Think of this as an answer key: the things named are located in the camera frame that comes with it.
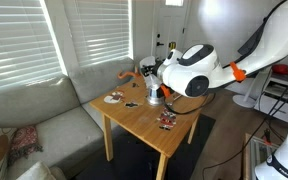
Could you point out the white shelf unit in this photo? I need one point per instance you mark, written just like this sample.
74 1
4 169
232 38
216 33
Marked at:
274 94

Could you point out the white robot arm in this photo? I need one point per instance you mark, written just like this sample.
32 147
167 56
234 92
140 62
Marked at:
197 70

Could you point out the orange plush squid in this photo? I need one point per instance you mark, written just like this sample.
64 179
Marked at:
135 73

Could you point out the silver metal cup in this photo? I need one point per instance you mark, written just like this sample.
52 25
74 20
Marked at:
155 95

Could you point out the wooden side table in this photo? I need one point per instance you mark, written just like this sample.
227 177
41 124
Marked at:
127 106

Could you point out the red patterned cloth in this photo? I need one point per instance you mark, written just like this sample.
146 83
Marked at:
24 142

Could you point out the clear plastic cup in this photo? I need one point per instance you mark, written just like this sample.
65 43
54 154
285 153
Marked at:
152 82

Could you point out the white front door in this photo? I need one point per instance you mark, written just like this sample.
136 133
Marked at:
169 26

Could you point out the gray sofa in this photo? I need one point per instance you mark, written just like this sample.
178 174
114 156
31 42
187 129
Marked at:
69 130

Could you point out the dark floor rug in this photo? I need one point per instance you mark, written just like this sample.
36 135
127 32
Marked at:
134 160

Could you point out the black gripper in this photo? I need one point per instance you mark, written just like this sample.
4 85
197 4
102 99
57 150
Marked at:
150 66

